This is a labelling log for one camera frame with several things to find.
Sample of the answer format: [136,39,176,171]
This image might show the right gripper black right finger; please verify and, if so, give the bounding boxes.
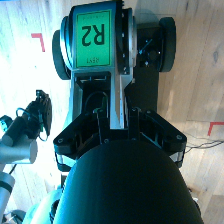
[127,106,188,169]

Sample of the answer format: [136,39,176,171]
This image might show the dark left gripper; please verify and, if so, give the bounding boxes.
[1,89,54,148]

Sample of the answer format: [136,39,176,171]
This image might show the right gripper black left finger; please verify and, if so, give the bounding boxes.
[52,108,111,173]

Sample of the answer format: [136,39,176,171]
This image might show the grey robot base green label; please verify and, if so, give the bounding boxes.
[60,0,161,131]

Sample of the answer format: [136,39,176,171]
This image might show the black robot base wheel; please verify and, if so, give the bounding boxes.
[159,16,178,73]
[51,29,72,81]

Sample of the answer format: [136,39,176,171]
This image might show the red tape corner mark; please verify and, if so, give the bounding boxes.
[30,32,46,53]
[207,121,224,137]

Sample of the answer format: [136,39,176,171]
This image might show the thin black floor cables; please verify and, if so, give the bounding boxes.
[182,132,224,155]

